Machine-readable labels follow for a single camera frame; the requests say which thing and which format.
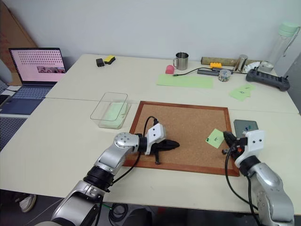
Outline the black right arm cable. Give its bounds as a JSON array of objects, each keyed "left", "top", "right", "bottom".
[{"left": 224, "top": 140, "right": 262, "bottom": 226}]

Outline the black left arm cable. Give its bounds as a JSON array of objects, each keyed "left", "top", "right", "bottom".
[{"left": 110, "top": 116, "right": 158, "bottom": 186}]

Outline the brown cardboard sheet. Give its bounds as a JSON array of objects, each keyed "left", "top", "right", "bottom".
[{"left": 0, "top": 0, "right": 39, "bottom": 86}]

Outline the black coiled floor cable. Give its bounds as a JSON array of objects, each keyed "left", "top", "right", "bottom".
[{"left": 103, "top": 202, "right": 129, "bottom": 224}]

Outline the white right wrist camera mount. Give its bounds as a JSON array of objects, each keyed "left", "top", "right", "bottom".
[{"left": 234, "top": 129, "right": 266, "bottom": 168}]

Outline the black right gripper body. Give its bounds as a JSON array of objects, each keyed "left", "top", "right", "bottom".
[{"left": 229, "top": 137, "right": 248, "bottom": 161}]

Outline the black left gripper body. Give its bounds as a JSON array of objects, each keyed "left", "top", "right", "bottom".
[{"left": 150, "top": 138, "right": 169, "bottom": 156}]

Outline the clear bottle green lid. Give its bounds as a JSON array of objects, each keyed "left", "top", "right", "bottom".
[{"left": 268, "top": 21, "right": 301, "bottom": 69}]

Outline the clear plastic box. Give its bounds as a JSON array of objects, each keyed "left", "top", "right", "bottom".
[{"left": 90, "top": 92, "right": 132, "bottom": 130}]

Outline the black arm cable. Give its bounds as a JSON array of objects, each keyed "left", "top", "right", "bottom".
[
  {"left": 110, "top": 116, "right": 158, "bottom": 186},
  {"left": 224, "top": 140, "right": 262, "bottom": 226}
]

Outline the white shoe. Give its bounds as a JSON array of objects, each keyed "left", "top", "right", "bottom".
[{"left": 18, "top": 194, "right": 37, "bottom": 213}]

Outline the shiny steel cylinder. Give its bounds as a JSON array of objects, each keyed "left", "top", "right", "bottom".
[{"left": 236, "top": 54, "right": 248, "bottom": 73}]

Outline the stainless steel mug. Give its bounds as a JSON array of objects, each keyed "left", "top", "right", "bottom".
[{"left": 173, "top": 52, "right": 190, "bottom": 71}]

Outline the clear jar of pushpins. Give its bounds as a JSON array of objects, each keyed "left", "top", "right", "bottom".
[{"left": 218, "top": 69, "right": 232, "bottom": 83}]

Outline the green sticky note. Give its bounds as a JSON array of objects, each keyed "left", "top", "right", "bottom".
[{"left": 205, "top": 128, "right": 225, "bottom": 149}]

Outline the brown cardboard tube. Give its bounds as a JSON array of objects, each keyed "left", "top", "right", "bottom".
[{"left": 200, "top": 56, "right": 262, "bottom": 67}]

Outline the open laptop pink screen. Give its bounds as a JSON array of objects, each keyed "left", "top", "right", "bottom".
[{"left": 0, "top": 47, "right": 67, "bottom": 116}]

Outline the round silver tin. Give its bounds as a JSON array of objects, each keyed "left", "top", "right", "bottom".
[{"left": 259, "top": 61, "right": 274, "bottom": 73}]

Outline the large green paper sheet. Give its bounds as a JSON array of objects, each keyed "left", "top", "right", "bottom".
[{"left": 156, "top": 73, "right": 214, "bottom": 89}]

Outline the wood framed cork board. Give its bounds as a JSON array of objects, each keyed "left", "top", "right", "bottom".
[{"left": 122, "top": 100, "right": 240, "bottom": 178}]

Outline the grey chair back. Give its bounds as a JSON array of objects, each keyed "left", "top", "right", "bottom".
[{"left": 0, "top": 58, "right": 13, "bottom": 86}]

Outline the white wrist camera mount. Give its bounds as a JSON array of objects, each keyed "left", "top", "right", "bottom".
[
  {"left": 234, "top": 129, "right": 266, "bottom": 168},
  {"left": 143, "top": 123, "right": 166, "bottom": 156}
]

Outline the grey usb hub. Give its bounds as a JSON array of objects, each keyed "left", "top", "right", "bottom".
[{"left": 197, "top": 67, "right": 234, "bottom": 77}]

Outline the crumpled white paper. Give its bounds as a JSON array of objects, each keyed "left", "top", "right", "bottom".
[{"left": 243, "top": 61, "right": 262, "bottom": 73}]

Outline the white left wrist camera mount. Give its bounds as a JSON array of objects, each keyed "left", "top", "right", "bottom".
[{"left": 143, "top": 123, "right": 166, "bottom": 156}]

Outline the green note with writing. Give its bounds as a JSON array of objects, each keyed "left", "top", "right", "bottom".
[
  {"left": 237, "top": 83, "right": 257, "bottom": 97},
  {"left": 229, "top": 86, "right": 253, "bottom": 102}
]

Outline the black cable green plug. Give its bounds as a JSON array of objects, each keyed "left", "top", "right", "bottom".
[{"left": 173, "top": 67, "right": 201, "bottom": 77}]

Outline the black handheld controller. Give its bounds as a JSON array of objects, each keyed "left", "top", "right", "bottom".
[{"left": 245, "top": 67, "right": 291, "bottom": 92}]

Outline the green note stack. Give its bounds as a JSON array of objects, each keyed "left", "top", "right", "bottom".
[{"left": 103, "top": 102, "right": 131, "bottom": 129}]

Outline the grey panel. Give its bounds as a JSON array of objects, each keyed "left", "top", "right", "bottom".
[{"left": 273, "top": 55, "right": 301, "bottom": 116}]

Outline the dark perforated mat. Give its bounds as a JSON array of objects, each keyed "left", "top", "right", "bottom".
[{"left": 0, "top": 116, "right": 28, "bottom": 152}]

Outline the yellow black sponge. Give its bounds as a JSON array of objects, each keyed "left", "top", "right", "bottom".
[{"left": 103, "top": 55, "right": 117, "bottom": 65}]

